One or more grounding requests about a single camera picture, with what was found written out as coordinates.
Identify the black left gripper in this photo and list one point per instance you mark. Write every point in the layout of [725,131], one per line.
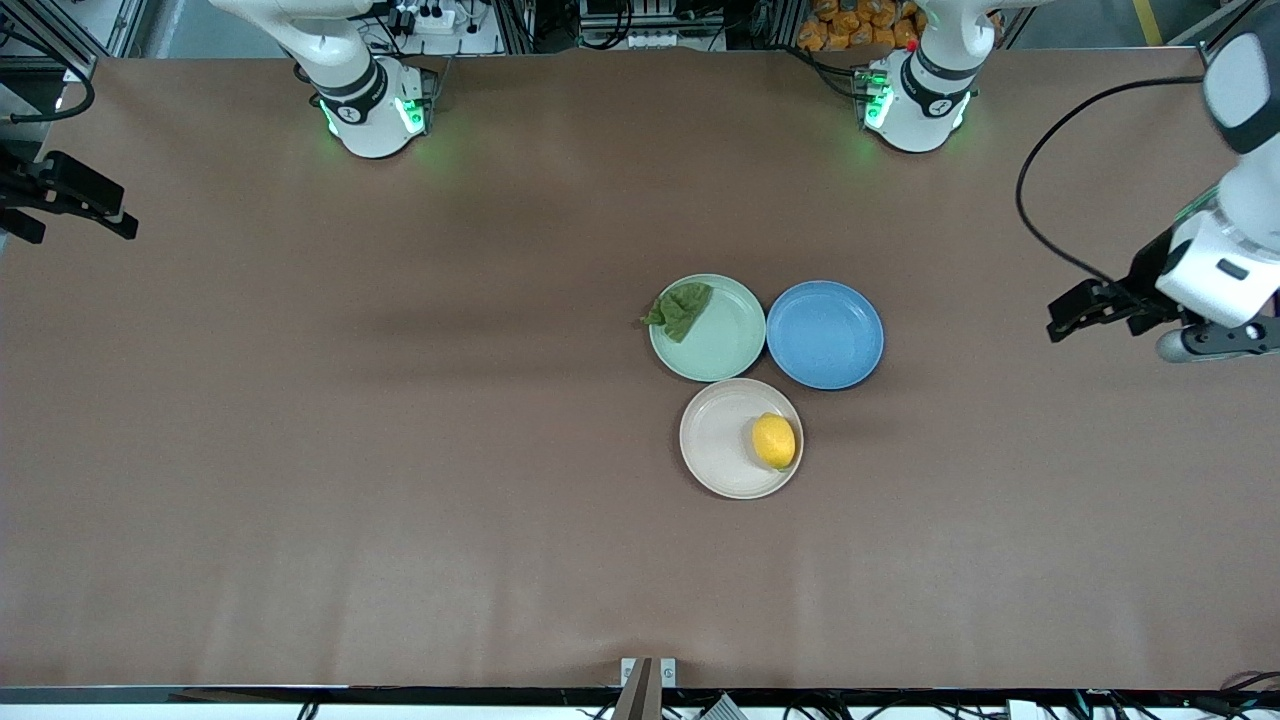
[1146,279]

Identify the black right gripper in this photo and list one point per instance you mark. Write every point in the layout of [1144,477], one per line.
[28,189]

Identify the yellow lemon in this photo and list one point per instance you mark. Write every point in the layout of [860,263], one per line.
[774,441]

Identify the green lettuce leaf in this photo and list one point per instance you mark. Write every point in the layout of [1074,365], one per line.
[682,308]

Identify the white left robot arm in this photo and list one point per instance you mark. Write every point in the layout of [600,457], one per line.
[925,100]

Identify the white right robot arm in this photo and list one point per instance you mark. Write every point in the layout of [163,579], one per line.
[360,90]

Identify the blue plate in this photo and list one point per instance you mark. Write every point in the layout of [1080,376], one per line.
[825,335]

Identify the bag of orange snacks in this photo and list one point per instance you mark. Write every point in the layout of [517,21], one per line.
[860,25]

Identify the light green plate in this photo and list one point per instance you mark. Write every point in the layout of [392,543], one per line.
[720,335]

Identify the white power strip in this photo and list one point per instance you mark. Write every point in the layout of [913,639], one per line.
[432,18]

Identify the beige plate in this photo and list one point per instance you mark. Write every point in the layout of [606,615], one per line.
[720,440]

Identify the aluminium frame profile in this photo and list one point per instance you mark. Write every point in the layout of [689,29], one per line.
[55,30]

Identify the metal table edge bracket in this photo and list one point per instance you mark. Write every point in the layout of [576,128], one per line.
[648,670]

